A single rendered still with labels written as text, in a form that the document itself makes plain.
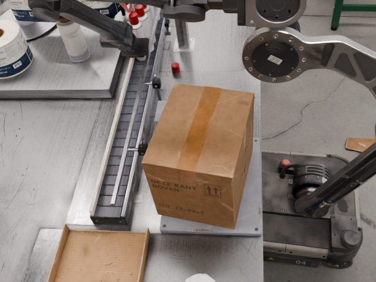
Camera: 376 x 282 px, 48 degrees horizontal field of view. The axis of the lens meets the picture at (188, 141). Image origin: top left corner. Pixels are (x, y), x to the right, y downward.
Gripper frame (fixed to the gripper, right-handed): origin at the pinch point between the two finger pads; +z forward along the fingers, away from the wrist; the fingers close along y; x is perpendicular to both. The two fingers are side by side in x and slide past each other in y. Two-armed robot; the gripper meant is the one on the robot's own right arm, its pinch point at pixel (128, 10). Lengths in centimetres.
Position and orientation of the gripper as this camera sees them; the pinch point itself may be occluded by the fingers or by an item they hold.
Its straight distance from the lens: 181.4
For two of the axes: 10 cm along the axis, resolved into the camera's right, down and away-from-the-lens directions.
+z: 1.1, 6.3, 7.7
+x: 9.9, 0.1, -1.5
